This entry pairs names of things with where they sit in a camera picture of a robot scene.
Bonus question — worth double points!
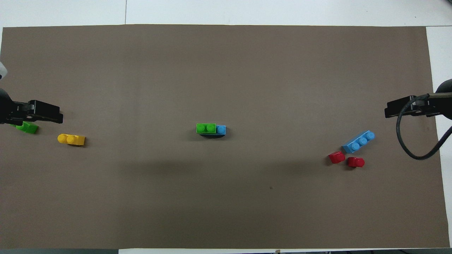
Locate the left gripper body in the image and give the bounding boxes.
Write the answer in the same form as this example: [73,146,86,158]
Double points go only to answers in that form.
[0,100,33,125]

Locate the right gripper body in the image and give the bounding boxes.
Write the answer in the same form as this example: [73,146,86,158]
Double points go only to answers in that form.
[414,94,442,117]

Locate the yellow two-stud block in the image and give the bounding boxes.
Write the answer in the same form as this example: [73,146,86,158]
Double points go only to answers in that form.
[58,134,86,146]

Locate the brown table mat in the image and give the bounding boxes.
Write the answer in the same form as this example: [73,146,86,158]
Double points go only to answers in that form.
[0,24,451,249]

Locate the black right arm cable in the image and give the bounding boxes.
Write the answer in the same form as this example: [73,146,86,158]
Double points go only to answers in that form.
[396,93,452,161]

